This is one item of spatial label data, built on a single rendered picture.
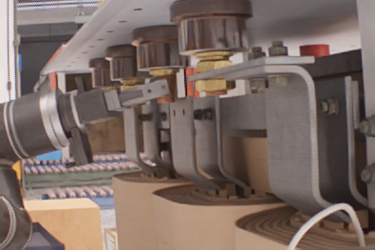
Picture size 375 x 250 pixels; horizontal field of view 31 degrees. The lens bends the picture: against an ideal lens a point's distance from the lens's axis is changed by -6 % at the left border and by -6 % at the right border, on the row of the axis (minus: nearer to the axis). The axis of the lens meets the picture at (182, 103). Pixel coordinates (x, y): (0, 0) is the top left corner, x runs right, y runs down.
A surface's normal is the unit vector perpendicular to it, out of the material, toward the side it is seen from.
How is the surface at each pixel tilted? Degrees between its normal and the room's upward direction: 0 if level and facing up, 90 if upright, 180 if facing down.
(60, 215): 90
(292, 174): 90
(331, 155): 90
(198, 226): 90
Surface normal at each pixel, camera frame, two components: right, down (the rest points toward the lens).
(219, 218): -0.45, 0.01
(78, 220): 0.26, -0.04
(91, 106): -0.08, -0.01
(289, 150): -0.96, 0.05
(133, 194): -0.76, 0.04
